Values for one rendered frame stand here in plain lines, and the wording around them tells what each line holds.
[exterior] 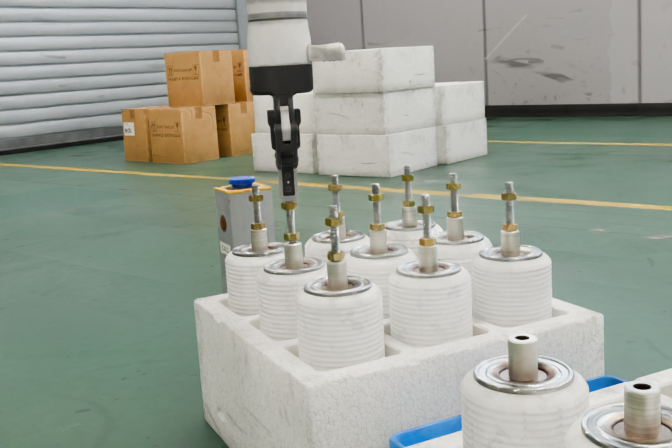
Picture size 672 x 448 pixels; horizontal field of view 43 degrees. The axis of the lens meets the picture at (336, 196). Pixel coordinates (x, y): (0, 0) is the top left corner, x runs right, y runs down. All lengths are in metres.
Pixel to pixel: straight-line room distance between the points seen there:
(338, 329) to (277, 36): 0.33
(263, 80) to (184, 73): 3.82
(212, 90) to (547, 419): 4.21
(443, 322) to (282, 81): 0.33
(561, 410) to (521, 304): 0.39
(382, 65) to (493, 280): 2.57
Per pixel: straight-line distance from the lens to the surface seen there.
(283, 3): 0.98
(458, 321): 0.97
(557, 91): 6.41
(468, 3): 6.77
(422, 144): 3.77
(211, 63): 4.74
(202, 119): 4.69
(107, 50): 6.75
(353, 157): 3.66
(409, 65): 3.68
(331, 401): 0.88
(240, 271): 1.11
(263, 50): 0.97
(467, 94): 4.07
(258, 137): 4.05
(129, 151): 5.06
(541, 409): 0.63
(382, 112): 3.55
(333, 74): 3.69
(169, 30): 7.11
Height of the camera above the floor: 0.50
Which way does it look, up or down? 9 degrees down
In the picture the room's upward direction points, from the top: 4 degrees counter-clockwise
